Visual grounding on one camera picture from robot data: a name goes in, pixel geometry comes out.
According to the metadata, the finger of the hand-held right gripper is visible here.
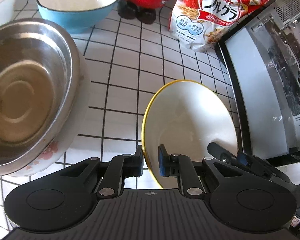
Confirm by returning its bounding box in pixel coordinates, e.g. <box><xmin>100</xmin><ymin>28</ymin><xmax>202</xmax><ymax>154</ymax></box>
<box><xmin>207</xmin><ymin>142</ymin><xmax>238</xmax><ymax>167</ymax></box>
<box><xmin>237</xmin><ymin>152</ymin><xmax>291</xmax><ymax>184</ymax></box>

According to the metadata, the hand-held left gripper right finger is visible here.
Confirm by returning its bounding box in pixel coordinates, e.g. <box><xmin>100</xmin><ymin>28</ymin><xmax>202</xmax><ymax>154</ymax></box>
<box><xmin>158</xmin><ymin>144</ymin><xmax>242</xmax><ymax>200</ymax></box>

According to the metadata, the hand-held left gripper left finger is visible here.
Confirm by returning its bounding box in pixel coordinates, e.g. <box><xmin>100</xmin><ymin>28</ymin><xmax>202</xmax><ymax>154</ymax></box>
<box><xmin>59</xmin><ymin>145</ymin><xmax>144</xmax><ymax>200</ymax></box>

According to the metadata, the yellow-rimmed white bowl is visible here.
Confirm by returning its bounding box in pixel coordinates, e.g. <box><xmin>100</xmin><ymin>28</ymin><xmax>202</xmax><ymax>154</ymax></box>
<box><xmin>141</xmin><ymin>79</ymin><xmax>238</xmax><ymax>189</ymax></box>

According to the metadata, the white floral bowl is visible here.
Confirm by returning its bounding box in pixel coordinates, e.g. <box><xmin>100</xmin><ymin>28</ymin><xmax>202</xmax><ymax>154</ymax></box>
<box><xmin>0</xmin><ymin>34</ymin><xmax>91</xmax><ymax>178</ymax></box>

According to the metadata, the stainless steel bowl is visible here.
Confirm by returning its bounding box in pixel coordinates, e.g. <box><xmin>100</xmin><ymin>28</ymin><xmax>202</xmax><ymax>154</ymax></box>
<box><xmin>0</xmin><ymin>19</ymin><xmax>81</xmax><ymax>173</ymax></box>

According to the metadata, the blue bowl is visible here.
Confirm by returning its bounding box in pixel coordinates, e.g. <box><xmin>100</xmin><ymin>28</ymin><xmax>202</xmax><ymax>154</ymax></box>
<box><xmin>36</xmin><ymin>0</ymin><xmax>121</xmax><ymax>34</ymax></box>

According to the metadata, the white computer case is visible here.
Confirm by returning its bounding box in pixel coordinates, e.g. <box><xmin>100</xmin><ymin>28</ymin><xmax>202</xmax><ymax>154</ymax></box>
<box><xmin>214</xmin><ymin>0</ymin><xmax>300</xmax><ymax>168</ymax></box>

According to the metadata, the red cereal bag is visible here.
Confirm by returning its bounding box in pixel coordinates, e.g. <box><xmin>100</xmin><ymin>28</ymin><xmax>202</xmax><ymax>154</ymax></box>
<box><xmin>168</xmin><ymin>0</ymin><xmax>272</xmax><ymax>53</ymax></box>

